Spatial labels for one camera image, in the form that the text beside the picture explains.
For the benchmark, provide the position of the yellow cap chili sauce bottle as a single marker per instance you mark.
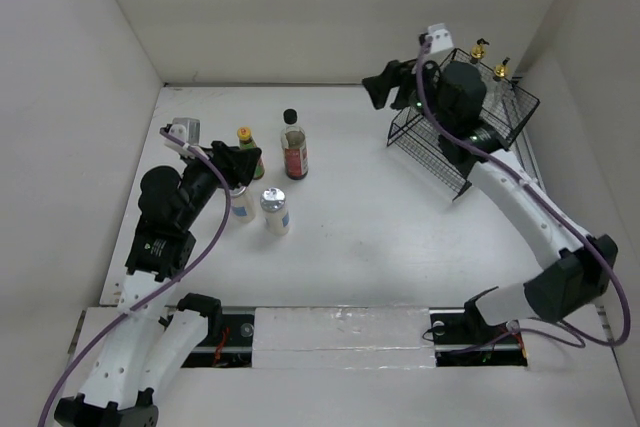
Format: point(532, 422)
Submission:
point(246, 141)

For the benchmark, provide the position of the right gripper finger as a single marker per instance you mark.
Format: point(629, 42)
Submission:
point(398, 69)
point(378, 88)

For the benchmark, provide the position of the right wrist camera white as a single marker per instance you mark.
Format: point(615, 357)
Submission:
point(436, 39)

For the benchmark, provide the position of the metal base rail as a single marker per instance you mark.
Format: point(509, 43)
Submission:
point(349, 339)

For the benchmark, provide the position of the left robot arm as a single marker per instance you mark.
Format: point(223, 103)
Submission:
point(140, 355)

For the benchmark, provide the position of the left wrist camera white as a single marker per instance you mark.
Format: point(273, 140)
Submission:
point(182, 131)

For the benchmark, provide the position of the dark sauce glass cruet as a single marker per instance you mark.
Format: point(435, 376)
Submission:
point(500, 72)

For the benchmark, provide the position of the black wire basket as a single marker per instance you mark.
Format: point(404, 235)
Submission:
point(503, 116)

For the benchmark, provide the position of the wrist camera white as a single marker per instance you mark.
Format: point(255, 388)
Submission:
point(436, 39)
point(182, 131)

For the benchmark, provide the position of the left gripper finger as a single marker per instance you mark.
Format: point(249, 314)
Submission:
point(222, 156)
point(243, 164)

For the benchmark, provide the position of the white jar silver lid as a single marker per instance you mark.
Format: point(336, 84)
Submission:
point(275, 211)
point(242, 204)

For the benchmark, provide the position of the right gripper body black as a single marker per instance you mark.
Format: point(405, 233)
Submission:
point(408, 90)

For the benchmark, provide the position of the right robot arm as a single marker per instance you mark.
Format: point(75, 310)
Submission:
point(576, 267)

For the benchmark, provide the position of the glass cruet gold cap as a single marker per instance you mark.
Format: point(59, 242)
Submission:
point(478, 52)

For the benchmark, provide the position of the black cap red label bottle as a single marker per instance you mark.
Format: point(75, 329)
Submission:
point(294, 147)

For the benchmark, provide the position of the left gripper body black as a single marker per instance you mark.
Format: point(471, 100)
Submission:
point(201, 179)

